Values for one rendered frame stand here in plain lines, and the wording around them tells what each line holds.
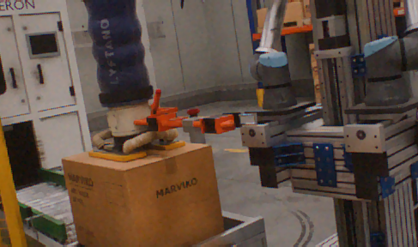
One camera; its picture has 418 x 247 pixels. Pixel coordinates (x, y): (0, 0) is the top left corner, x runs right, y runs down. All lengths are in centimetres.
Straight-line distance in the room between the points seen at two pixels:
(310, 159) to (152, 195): 65
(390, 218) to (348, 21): 83
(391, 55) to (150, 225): 105
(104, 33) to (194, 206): 76
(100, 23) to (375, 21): 109
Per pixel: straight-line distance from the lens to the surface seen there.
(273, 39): 224
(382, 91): 180
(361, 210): 212
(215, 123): 153
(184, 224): 193
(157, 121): 182
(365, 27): 203
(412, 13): 188
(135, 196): 180
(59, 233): 247
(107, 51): 199
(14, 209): 235
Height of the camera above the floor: 130
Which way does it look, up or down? 8 degrees down
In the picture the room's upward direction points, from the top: 9 degrees counter-clockwise
